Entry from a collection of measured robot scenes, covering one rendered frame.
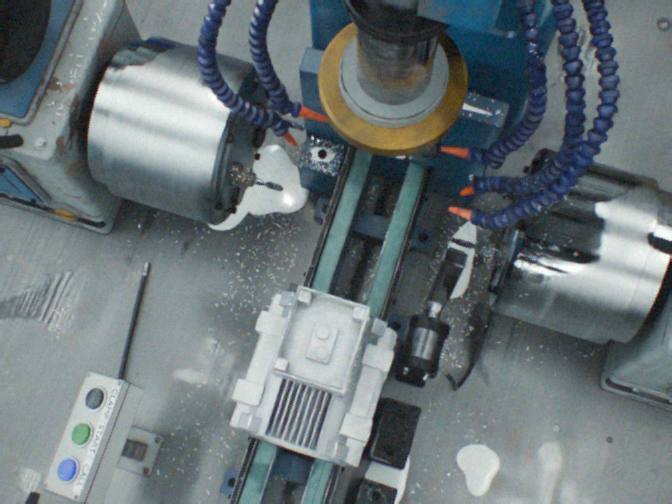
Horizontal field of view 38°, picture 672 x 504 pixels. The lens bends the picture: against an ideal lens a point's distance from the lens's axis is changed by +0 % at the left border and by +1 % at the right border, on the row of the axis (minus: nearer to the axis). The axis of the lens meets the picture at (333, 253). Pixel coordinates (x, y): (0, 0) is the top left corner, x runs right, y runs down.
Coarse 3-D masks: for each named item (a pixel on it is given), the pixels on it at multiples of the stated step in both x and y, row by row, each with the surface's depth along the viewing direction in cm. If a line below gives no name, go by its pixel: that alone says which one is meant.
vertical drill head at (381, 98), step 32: (384, 0) 90; (416, 0) 90; (352, 32) 117; (320, 64) 117; (352, 64) 114; (384, 64) 103; (416, 64) 103; (448, 64) 116; (320, 96) 116; (352, 96) 113; (384, 96) 110; (416, 96) 112; (448, 96) 115; (352, 128) 114; (384, 128) 114; (416, 128) 114; (448, 128) 115
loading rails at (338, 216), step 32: (352, 160) 158; (352, 192) 156; (416, 192) 156; (352, 224) 158; (384, 224) 162; (416, 224) 153; (320, 256) 153; (384, 256) 153; (320, 288) 152; (384, 288) 152; (384, 320) 149; (256, 448) 146; (224, 480) 154; (256, 480) 144; (288, 480) 152; (320, 480) 144
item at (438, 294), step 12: (444, 252) 119; (456, 252) 119; (444, 264) 119; (456, 264) 118; (444, 276) 125; (456, 276) 123; (432, 288) 133; (444, 288) 131; (432, 300) 139; (444, 300) 137
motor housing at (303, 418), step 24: (288, 312) 136; (264, 336) 135; (384, 336) 136; (264, 360) 134; (360, 360) 133; (264, 384) 133; (288, 384) 130; (360, 384) 133; (240, 408) 134; (264, 408) 131; (288, 408) 130; (312, 408) 130; (336, 408) 131; (360, 408) 132; (264, 432) 128; (288, 432) 129; (312, 432) 129; (336, 432) 131; (360, 456) 135
